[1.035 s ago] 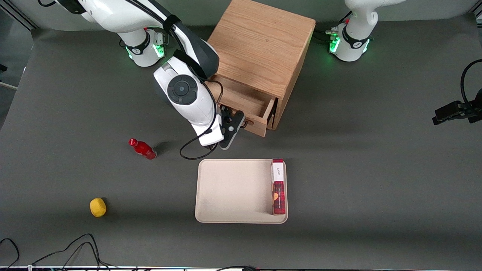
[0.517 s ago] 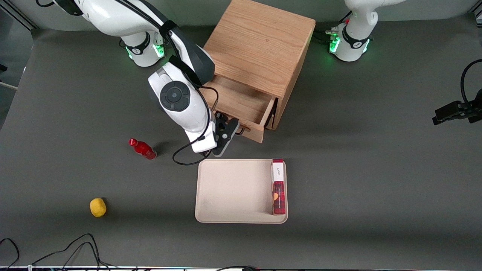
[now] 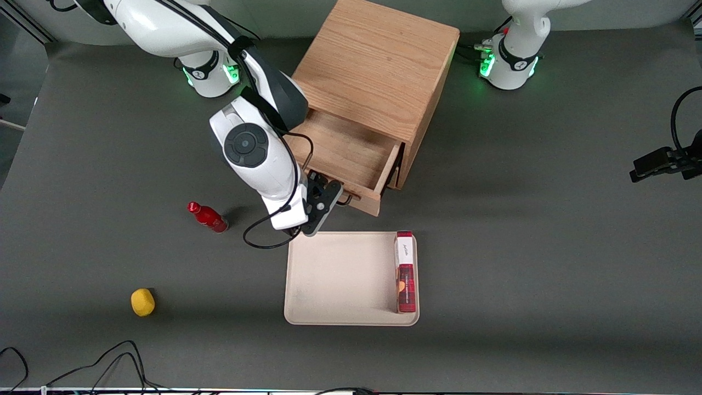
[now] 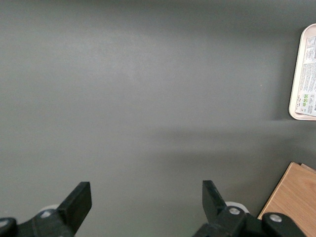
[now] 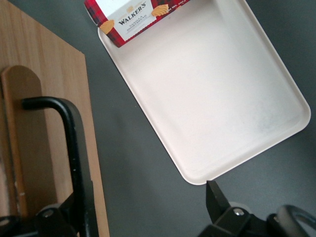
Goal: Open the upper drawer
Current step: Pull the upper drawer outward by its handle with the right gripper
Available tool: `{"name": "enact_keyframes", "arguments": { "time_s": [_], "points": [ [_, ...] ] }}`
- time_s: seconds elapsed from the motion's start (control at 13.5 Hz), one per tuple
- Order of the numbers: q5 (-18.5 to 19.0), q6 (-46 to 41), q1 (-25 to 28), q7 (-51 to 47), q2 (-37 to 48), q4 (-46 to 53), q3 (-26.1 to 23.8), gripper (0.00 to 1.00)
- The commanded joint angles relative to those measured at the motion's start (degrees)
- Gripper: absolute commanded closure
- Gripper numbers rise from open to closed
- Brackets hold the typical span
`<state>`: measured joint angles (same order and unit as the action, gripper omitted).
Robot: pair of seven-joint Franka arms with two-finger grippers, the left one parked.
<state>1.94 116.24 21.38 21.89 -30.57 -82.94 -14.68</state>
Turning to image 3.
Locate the wooden drawer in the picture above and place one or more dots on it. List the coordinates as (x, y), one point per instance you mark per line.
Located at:
(345, 151)
(394, 179)

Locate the red bottle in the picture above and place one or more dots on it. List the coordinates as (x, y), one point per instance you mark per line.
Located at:
(211, 218)

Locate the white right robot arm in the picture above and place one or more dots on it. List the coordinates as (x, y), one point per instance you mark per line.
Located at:
(247, 145)

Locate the aluminium frame rail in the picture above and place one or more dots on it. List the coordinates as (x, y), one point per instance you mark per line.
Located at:
(33, 27)

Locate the yellow lemon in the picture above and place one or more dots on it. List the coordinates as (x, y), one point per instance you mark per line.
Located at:
(142, 303)

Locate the beige plastic tray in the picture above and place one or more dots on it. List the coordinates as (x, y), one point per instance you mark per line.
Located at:
(340, 280)

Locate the red and white carton box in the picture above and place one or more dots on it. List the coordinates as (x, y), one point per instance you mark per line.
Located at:
(406, 285)

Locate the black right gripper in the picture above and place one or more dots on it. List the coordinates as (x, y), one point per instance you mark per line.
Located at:
(316, 179)

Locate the wooden drawer cabinet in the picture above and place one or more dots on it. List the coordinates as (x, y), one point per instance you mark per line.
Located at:
(378, 60)

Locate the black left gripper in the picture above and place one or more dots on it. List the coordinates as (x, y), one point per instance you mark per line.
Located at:
(697, 147)

